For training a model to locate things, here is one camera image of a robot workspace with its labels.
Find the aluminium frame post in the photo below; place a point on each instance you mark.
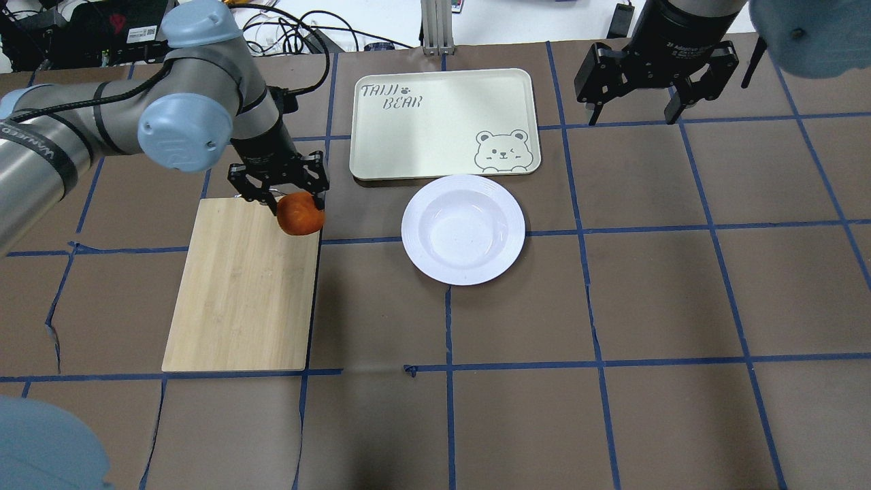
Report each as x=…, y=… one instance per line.
x=437, y=28

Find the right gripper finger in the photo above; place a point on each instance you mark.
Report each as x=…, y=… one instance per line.
x=595, y=109
x=684, y=97

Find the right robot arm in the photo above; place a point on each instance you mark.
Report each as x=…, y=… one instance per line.
x=808, y=39

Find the cream bear tray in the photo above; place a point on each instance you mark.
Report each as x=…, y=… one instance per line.
x=435, y=124

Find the brown paper table mat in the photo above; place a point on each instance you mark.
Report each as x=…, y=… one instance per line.
x=691, y=308

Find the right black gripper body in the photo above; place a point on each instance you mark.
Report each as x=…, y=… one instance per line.
x=670, y=30

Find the wooden cutting board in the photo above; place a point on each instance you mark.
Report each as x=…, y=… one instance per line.
x=246, y=294

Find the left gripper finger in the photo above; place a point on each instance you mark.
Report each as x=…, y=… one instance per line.
x=269, y=199
x=319, y=199

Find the white round plate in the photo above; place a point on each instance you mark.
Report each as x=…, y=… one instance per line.
x=463, y=230

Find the black computer box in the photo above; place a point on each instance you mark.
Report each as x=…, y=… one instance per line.
x=110, y=33

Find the orange fruit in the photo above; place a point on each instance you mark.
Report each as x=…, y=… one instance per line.
x=298, y=214

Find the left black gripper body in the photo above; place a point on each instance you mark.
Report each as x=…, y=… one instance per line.
x=264, y=149

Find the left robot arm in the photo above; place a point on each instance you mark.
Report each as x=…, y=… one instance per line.
x=208, y=95

